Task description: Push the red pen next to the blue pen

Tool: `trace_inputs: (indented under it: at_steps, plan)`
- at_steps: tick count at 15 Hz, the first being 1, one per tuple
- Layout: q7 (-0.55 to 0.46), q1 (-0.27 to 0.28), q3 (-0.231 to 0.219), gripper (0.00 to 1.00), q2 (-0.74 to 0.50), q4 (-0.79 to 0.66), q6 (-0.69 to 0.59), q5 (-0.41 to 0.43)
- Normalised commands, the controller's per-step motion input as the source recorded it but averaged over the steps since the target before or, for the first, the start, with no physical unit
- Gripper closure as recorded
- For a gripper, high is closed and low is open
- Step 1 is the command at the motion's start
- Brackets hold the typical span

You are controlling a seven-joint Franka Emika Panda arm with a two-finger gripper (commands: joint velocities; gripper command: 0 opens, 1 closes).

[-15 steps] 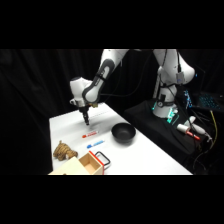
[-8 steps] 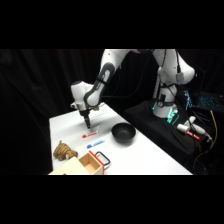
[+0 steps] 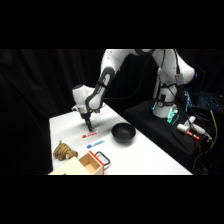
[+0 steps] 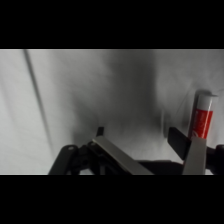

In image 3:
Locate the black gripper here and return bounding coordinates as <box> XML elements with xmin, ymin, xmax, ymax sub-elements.
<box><xmin>79</xmin><ymin>111</ymin><xmax>94</xmax><ymax>132</ymax></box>

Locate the red pen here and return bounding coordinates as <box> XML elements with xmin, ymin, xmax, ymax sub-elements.
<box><xmin>81</xmin><ymin>130</ymin><xmax>100</xmax><ymax>139</ymax></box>

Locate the blue pen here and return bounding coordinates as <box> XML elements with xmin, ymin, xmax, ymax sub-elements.
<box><xmin>86</xmin><ymin>139</ymin><xmax>106</xmax><ymax>150</ymax></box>

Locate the black bowl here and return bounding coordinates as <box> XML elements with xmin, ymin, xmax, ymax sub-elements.
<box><xmin>111</xmin><ymin>122</ymin><xmax>137</xmax><ymax>144</ymax></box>

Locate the striped plush tiger toy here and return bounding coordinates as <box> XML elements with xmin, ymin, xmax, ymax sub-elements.
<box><xmin>52</xmin><ymin>140</ymin><xmax>79</xmax><ymax>162</ymax></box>

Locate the black robot stand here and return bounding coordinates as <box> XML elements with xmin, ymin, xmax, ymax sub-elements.
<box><xmin>123</xmin><ymin>97</ymin><xmax>202</xmax><ymax>158</ymax></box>

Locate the black curtain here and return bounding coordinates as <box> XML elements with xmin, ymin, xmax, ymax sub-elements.
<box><xmin>0</xmin><ymin>49</ymin><xmax>224</xmax><ymax>176</ymax></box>

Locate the white cylinder with red tip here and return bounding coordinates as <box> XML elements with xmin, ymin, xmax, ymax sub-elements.
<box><xmin>176</xmin><ymin>123</ymin><xmax>202</xmax><ymax>141</ymax></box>

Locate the blue-lit laptop keyboard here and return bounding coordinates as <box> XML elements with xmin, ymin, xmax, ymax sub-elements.
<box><xmin>197</xmin><ymin>92</ymin><xmax>224</xmax><ymax>112</ymax></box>

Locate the wooden box with black handle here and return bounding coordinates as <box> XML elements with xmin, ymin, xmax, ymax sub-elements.
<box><xmin>48</xmin><ymin>150</ymin><xmax>111</xmax><ymax>176</ymax></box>

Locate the yellow cable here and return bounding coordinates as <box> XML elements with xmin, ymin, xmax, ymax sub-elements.
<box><xmin>209</xmin><ymin>109</ymin><xmax>219</xmax><ymax>148</ymax></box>

